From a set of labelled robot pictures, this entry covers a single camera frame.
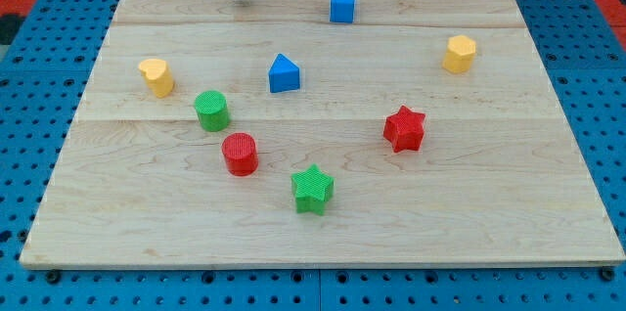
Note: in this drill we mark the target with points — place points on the yellow hexagon block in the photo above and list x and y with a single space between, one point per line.
459 55

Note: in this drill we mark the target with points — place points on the red cylinder block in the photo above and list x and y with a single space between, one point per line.
240 154

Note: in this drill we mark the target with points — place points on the green cylinder block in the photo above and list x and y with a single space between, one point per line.
212 110

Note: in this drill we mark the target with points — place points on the yellow heart block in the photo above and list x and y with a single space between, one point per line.
157 76

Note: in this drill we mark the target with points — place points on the blue triangle block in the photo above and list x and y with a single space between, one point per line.
283 75

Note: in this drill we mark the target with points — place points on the green star block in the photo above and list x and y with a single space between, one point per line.
312 189

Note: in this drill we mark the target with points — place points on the red star block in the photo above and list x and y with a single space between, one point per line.
405 129

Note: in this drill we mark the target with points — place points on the blue cube block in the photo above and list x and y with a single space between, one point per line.
342 11

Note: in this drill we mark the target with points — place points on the light wooden board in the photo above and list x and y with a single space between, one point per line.
497 182

